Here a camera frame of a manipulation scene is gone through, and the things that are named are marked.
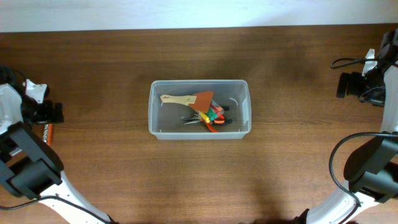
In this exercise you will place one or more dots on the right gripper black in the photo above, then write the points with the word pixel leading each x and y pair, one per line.
pixel 352 88

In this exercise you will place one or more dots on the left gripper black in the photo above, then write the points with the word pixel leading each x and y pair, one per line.
pixel 45 115

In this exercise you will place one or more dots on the orange socket bit holder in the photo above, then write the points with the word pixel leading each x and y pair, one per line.
pixel 47 134

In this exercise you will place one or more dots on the small red-handled pliers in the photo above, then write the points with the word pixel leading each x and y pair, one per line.
pixel 221 120

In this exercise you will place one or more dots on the orange scraper wooden handle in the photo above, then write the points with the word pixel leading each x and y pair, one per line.
pixel 200 101

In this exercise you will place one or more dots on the orange-black long nose pliers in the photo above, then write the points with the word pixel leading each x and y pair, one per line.
pixel 196 119

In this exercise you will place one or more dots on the clear screwdriver set case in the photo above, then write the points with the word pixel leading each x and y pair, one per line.
pixel 215 111

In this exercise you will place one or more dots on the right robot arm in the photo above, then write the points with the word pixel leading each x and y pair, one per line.
pixel 370 174

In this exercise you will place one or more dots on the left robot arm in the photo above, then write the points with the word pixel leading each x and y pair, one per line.
pixel 29 166

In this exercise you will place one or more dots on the clear plastic container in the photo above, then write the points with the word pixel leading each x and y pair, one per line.
pixel 166 119

